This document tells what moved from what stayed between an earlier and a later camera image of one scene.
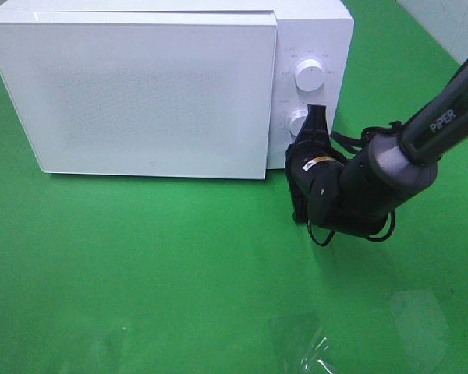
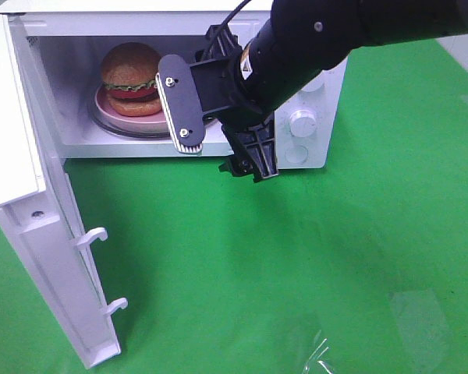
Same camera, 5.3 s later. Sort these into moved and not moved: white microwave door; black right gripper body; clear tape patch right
Moved: black right gripper body; white microwave door
Not moved: clear tape patch right
